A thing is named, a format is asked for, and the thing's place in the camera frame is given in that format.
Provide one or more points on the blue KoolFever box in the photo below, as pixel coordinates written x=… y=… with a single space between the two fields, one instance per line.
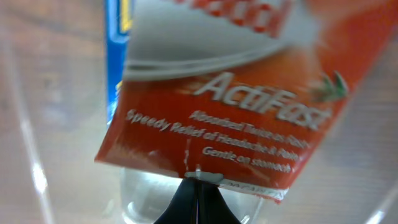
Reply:
x=118 y=23

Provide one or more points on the red Panadol ActiFast box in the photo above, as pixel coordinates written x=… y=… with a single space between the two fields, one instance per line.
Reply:
x=239 y=93

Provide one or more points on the clear plastic container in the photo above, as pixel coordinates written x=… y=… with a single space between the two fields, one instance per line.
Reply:
x=54 y=112

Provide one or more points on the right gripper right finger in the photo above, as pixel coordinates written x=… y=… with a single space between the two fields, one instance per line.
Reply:
x=212 y=208

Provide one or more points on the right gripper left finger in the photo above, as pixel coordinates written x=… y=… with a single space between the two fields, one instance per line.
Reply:
x=182 y=208

